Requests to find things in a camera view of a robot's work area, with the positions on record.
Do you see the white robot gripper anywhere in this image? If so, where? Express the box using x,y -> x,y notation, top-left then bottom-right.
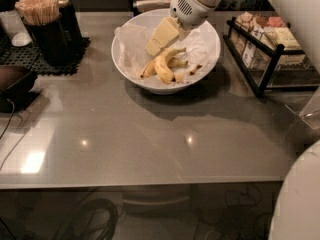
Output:
145,0 -> 216,56

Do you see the white ceramic bowl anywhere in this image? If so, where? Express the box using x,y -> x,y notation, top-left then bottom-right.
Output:
111,9 -> 221,95

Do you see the white paper bowl liner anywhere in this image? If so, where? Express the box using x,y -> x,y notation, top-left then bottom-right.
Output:
112,10 -> 220,94

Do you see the small banana stem piece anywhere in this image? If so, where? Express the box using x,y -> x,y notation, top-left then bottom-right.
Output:
189,64 -> 202,75

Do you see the dark bottle with stopper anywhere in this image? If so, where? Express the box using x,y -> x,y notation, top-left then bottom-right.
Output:
58,0 -> 82,51

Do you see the black stirrer stick cup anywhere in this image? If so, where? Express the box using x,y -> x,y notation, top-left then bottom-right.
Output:
23,19 -> 68,66

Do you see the bundle of wooden stirrers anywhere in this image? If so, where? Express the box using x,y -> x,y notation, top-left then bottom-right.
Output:
15,0 -> 59,26

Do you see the black rubber mesh mat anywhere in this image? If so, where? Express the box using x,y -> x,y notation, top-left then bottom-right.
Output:
0,37 -> 90,75

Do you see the clear shaker with dark lid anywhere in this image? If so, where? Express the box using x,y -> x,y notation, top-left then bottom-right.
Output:
0,0 -> 32,47

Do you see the dark tray at left edge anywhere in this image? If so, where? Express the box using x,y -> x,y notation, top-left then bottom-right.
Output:
0,65 -> 38,113

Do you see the black wire condiment rack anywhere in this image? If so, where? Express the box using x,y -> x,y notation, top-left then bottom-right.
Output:
223,17 -> 320,97

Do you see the black cable on left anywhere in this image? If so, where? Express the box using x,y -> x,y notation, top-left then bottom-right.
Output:
0,98 -> 32,170

